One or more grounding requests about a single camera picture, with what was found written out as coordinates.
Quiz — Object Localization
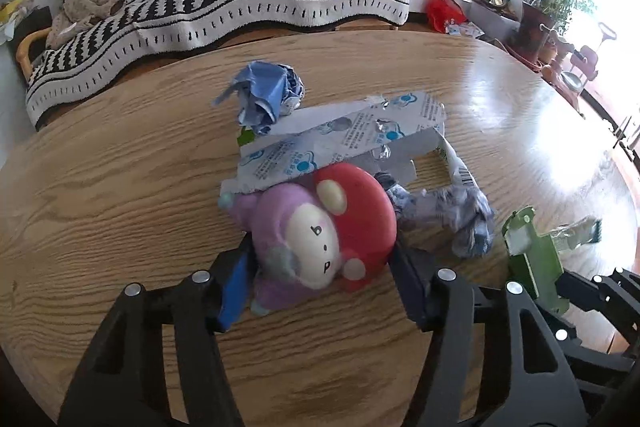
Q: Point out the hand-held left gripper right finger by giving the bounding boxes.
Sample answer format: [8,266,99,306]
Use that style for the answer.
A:
[390,242,588,427]

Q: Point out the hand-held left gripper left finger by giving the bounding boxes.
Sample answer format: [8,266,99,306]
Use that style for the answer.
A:
[59,234,258,427]

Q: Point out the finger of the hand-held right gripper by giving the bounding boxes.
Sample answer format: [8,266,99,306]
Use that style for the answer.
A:
[537,302,640,388]
[557,267,640,343]

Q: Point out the purple plush toy red cap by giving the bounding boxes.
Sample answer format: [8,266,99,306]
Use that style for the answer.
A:
[218,162,398,315]

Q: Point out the clear plastic wrapper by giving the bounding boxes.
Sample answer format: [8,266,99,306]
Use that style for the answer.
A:
[547,216,601,253]

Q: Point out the crumpled grey blue wrapper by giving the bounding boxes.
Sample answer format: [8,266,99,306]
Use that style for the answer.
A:
[375,172,497,258]

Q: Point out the white barcode wrapper strip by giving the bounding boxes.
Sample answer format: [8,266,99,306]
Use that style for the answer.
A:
[435,129,476,190]

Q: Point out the flattened blue white carton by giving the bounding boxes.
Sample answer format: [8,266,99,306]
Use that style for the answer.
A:
[220,91,447,198]

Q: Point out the crumpled blue foil wrapper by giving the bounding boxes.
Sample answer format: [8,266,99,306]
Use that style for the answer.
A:
[212,61,307,138]

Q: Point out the pink tricycle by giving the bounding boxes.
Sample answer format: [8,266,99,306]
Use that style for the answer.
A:
[542,22,618,98]

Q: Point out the blue white packets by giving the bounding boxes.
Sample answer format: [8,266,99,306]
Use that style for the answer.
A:
[445,19,483,38]

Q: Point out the red plastic bag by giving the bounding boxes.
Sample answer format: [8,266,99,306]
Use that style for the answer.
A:
[425,0,466,32]

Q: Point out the white low box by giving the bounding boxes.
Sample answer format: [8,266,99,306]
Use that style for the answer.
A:
[462,0,521,40]

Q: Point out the sofa with striped blanket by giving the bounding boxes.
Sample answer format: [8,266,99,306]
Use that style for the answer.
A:
[26,0,411,128]

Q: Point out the wooden sofa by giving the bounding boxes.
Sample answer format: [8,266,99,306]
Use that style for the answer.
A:
[15,0,408,80]

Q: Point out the brown plush toy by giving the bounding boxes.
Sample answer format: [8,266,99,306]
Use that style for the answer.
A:
[45,0,126,50]

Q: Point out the black cabinet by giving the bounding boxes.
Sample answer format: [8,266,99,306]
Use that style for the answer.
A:
[12,7,53,58]

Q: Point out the white crumpled papers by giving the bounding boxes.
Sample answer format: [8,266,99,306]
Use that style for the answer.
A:
[0,0,36,44]

